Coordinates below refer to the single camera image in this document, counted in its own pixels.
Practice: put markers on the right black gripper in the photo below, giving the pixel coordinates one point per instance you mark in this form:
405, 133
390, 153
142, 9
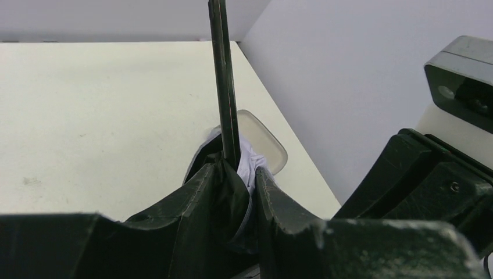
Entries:
420, 177

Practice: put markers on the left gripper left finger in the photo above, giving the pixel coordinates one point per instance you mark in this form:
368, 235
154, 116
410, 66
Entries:
169, 240

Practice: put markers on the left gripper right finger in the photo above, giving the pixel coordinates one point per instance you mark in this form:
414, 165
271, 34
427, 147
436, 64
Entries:
294, 243

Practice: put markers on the purple umbrella case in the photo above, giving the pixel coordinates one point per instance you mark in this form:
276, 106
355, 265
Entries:
262, 140

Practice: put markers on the purple umbrella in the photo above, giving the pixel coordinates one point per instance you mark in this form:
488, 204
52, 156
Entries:
233, 206

